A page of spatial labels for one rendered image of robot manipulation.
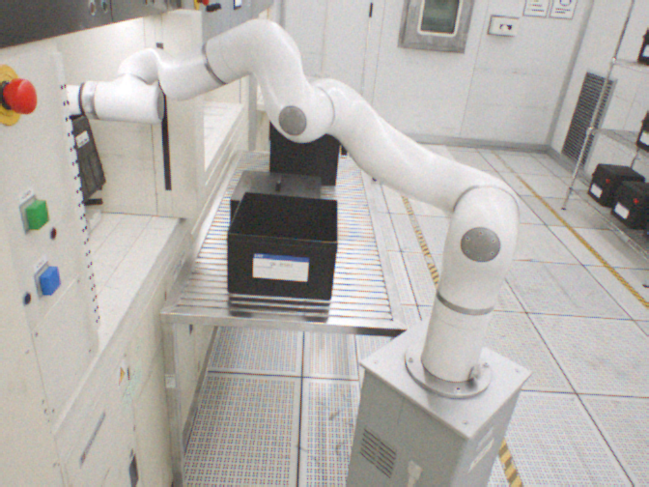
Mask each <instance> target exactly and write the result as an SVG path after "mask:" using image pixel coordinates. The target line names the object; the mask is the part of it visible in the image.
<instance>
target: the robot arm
mask: <svg viewBox="0 0 649 487"><path fill-rule="evenodd" d="M250 74H254V75H255V76H256V77H257V79H258V82H259V85H260V88H261V92H262V96H263V100H264V105H265V108H266V112H267V114H268V117H269V119H270V120H271V122H272V123H273V125H274V126H275V127H276V128H277V130H278V131H280V133H282V134H283V135H284V136H285V137H287V138H288V139H290V140H292V141H294V142H297V143H307V142H311V141H314V140H316V139H318V138H319V137H321V136H323V135H324V134H326V133H327V134H330V135H332V136H334V137H335V138H336V139H337V140H339V141H340V143H341V144H342V145H343V146H344V148H345V149H346V150H347V151H348V153H349V154H350V155H351V157H352V158H353V160H354V162H355V163H356V164H357V165H358V166H359V167H360V168H361V169H362V170H363V171H364V172H366V173H367V174H368V175H370V176H371V177H373V178H374V179H376V180H377V181H379V182H380V183H382V184H384V185H385V186H387V187H389V188H391V189H392V190H394V191H396V192H398V193H400V194H402V195H404V196H406V197H407V198H410V199H412V200H416V201H419V202H422V203H425V204H428V205H431V206H434V207H436V208H438V209H440V210H442V211H444V212H446V213H448V214H449V215H451V216H452V218H451V221H450V224H449V227H448V231H447V235H446V239H445V243H444V249H443V253H442V260H441V269H440V274H439V279H438V283H437V290H436V295H435V299H434V303H433V308H432V312H431V317H430V321H429V325H428V329H427V333H426V337H425V338H421V339H418V340H416V341H414V342H413V343H411V344H410V345H409V347H408V348H407V351H406V355H405V365H406V368H407V370H408V372H409V373H410V375H411V376H412V377H413V379H414V380H415V381H416V382H417V383H419V384H420V385H422V386H423V387H424V388H426V389H428V390H430V391H432V392H434V393H437V394H440V395H443V396H447V397H452V398H469V397H473V396H476V395H479V394H481V393H482V392H484V391H485V390H486V389H487V388H488V386H489V384H490V382H491V379H492V370H491V367H490V366H489V364H488V362H487V361H486V360H485V358H484V357H483V356H482V355H481V351H482V348H483V345H484V341H485V338H486V335H487V331H488V328H489V325H490V322H491V319H492V316H493V312H494V306H495V303H496V300H497V297H498V293H499V290H500V287H501V284H502V282H503V280H504V279H505V277H506V275H507V273H508V271H509V269H510V266H511V264H512V261H513V258H514V255H515V251H516V247H517V242H518V236H519V227H520V203H519V199H518V197H517V195H516V193H515V192H514V190H513V189H511V188H510V187H509V186H508V185H506V184H505V183H504V182H502V181H501V180H499V179H498V178H496V177H494V176H492V175H490V174H487V173H485V172H483V171H480V170H478V169H475V168H472V167H470V166H467V165H464V164H462V163H459V162H457V161H454V160H451V159H449V158H444V157H442V156H440V155H437V154H435V153H433V152H431V151H430V150H428V149H426V148H424V147H423V146H421V145H419V144H418V143H416V142H415V141H413V140H412V139H410V138H408V137H407V136H405V135H404V134H402V133H401V132H399V131H398V130H396V129H395V128H393V127H391V126H390V125H389V124H388V123H387V122H386V121H385V120H384V119H383V118H382V117H381V116H380V115H379V114H378V113H377V112H376V111H375V110H374V109H373V108H372V107H371V106H370V104H369V103H368V102H367V101H366V100H365V99H364V98H363V97H361V96H360V95H359V94H358V93H357V92H356V91H355V90H354V89H352V88H351V87H349V86H348V85H346V84H344V83H342V82H340V81H338V80H335V79H331V78H323V79H319V80H315V81H312V82H310V83H308V81H307V80H306V78H305V75H304V73H303V69H302V64H301V56H300V52H299V50H298V47H297V45H296V43H295V41H294V40H293V39H292V37H291V36H290V35H289V34H288V33H287V32H286V31H285V30H284V29H283V28H282V27H280V26H279V25H278V24H276V23H275V22H273V21H271V20H268V19H263V18H257V19H252V20H249V21H246V22H244V23H243V24H240V25H238V26H236V27H234V28H232V29H230V30H228V31H226V32H224V33H222V34H219V35H217V36H215V37H213V38H211V39H209V40H207V41H205V42H203V43H200V44H198V45H196V46H194V47H192V48H190V49H189V50H187V51H185V52H183V53H182V54H180V55H178V56H176V57H173V56H172V55H171V54H169V53H168V52H166V51H165V50H163V49H160V48H157V47H149V48H145V49H143V50H140V51H138V52H136V53H134V54H132V55H130V56H129V57H127V58H126V59H125V60H124V61H123V62H122V63H121V65H120V67H119V68H118V71H117V75H116V79H115V80H114V81H112V82H101V81H90V80H89V81H87V82H83V83H81V85H80V86H75V85H67V93H68V100H69V106H70V113H71V114H82V115H83V116H84V117H87V118H88V119H90V120H101V121H113V122H127V123H139V124H153V125H158V124H160V123H161V121H162V118H163V113H164V99H163V94H162V91H161V89H160V88H159V87H158V86H152V84H153V83H154V82H155V81H157V80H159V81H160V85H161V88H162V90H163V92H164V93H165V95H166V96H167V97H168V98H170V99H171V100H177V101H183V100H191V99H194V98H196V97H199V96H201V95H203V94H206V93H207V92H210V91H212V90H215V89H217V88H220V87H222V86H225V85H227V84H229V83H232V82H234V81H236V80H239V79H241V78H243V77H246V76H248V75H250Z"/></svg>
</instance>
